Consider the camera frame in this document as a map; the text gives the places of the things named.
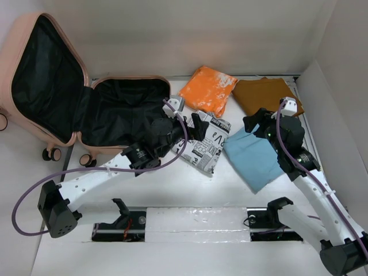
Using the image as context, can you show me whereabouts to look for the light blue cloth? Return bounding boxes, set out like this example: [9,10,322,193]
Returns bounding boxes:
[224,128,283,193]

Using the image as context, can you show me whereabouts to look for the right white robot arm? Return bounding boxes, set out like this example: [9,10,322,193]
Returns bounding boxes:
[243,108,367,275]

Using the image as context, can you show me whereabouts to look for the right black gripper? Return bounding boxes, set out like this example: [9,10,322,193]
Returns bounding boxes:
[243,107,287,155]

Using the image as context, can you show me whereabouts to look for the mustard brown cloth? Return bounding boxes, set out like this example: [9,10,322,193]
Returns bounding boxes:
[232,77,304,116]

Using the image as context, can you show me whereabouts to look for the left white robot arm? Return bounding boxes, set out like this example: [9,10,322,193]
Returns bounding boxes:
[37,113,209,238]

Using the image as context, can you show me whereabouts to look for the pink hard-shell suitcase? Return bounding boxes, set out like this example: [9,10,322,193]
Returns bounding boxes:
[1,13,171,166]

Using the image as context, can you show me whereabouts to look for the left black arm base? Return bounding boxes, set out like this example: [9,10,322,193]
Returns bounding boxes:
[91,198,147,243]

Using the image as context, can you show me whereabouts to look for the newspaper print cloth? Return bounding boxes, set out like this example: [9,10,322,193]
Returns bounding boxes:
[181,110,231,174]

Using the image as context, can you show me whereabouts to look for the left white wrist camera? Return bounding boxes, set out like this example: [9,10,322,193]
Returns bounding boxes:
[162,95,185,118]

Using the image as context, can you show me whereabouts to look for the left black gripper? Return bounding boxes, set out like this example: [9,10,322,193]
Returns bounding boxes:
[158,107,208,158]

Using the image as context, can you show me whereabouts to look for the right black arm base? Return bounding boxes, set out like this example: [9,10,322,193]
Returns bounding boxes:
[243,197,303,242]

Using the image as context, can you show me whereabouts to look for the orange white cloth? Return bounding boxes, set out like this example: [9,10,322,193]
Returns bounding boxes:
[179,66,238,118]

